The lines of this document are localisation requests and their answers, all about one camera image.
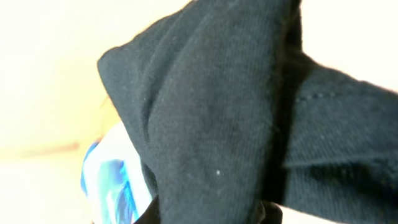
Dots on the black cloth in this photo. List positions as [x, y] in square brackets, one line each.
[232, 120]

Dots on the clear plastic container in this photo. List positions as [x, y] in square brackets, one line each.
[112, 179]

